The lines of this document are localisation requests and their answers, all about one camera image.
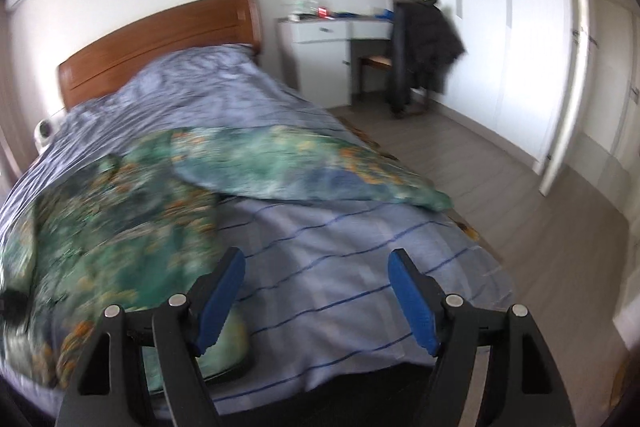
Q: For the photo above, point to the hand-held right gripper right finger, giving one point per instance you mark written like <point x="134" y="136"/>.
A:
<point x="412" y="302"/>

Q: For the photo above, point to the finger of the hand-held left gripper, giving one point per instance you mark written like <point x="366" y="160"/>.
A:
<point x="12" y="304"/>

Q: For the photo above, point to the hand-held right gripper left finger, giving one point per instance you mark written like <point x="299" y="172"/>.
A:
<point x="222" y="302"/>

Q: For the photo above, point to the green floral garment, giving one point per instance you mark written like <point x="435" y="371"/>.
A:
<point x="125" y="217"/>

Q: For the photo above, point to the blue striped duvet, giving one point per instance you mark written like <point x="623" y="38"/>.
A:
<point x="325" y="257"/>

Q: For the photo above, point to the white round device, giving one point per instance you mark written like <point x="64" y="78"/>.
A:
<point x="47" y="134"/>

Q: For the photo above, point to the wooden seat chair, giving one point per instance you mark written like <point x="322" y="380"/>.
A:
<point x="375" y="62"/>

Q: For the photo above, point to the white desk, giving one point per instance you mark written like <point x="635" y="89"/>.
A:
<point x="320" y="67"/>

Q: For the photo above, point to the white wardrobe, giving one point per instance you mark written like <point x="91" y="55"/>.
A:
<point x="485" y="57"/>

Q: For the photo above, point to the black jacket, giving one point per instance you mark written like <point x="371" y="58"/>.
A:
<point x="430" y="42"/>

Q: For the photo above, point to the wooden headboard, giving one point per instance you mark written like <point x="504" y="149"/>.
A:
<point x="150" y="42"/>

